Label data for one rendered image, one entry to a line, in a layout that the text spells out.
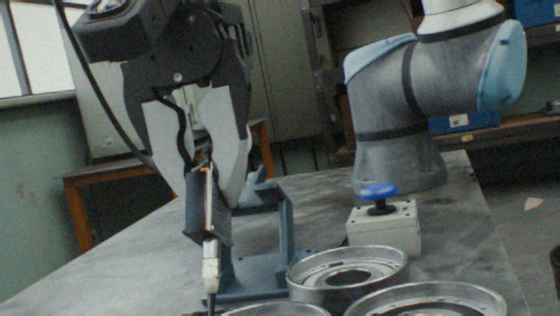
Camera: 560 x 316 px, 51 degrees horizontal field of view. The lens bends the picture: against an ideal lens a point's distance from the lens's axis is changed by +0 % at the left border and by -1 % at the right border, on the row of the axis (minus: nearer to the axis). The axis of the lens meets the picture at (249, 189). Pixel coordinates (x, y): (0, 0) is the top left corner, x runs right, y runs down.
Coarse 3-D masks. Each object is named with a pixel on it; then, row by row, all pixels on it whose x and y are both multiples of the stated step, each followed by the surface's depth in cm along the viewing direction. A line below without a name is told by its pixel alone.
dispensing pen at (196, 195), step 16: (208, 144) 45; (208, 160) 45; (192, 176) 43; (192, 192) 43; (192, 208) 42; (192, 224) 42; (192, 240) 43; (208, 240) 42; (208, 256) 42; (208, 272) 41; (208, 288) 41; (208, 304) 41
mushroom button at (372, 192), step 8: (376, 184) 63; (384, 184) 63; (392, 184) 63; (360, 192) 63; (368, 192) 62; (376, 192) 61; (384, 192) 61; (392, 192) 62; (368, 200) 62; (376, 200) 62; (384, 200) 63; (376, 208) 63; (384, 208) 63
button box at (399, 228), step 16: (368, 208) 64; (400, 208) 63; (352, 224) 61; (368, 224) 61; (384, 224) 60; (400, 224) 60; (416, 224) 61; (352, 240) 62; (368, 240) 61; (384, 240) 61; (400, 240) 60; (416, 240) 60; (416, 256) 60
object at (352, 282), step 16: (320, 256) 55; (336, 256) 55; (352, 256) 55; (368, 256) 54; (384, 256) 53; (400, 256) 51; (288, 272) 51; (304, 272) 54; (336, 272) 52; (352, 272) 52; (368, 272) 51; (400, 272) 47; (288, 288) 50; (304, 288) 47; (320, 288) 46; (336, 288) 45; (352, 288) 45; (368, 288) 45; (320, 304) 46; (336, 304) 46
